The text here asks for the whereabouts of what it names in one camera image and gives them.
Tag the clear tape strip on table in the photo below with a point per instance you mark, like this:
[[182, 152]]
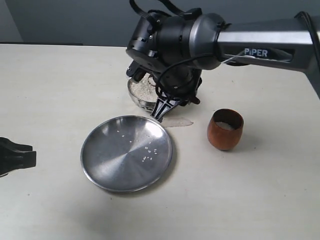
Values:
[[171, 122]]

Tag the steel bowl of rice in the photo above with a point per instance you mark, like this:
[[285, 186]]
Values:
[[143, 93]]

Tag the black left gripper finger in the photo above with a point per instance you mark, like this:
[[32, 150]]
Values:
[[9, 147], [16, 160]]

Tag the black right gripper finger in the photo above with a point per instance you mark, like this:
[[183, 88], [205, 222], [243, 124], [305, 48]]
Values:
[[163, 106], [135, 72]]

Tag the brown wooden cup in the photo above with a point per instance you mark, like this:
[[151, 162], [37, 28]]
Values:
[[224, 139]]

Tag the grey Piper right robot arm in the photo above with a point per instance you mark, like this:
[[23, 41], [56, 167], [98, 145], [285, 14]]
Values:
[[289, 44]]

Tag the round steel plate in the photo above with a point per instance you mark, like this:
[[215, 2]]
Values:
[[126, 154]]

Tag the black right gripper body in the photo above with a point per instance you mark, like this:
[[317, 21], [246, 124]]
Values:
[[156, 50]]

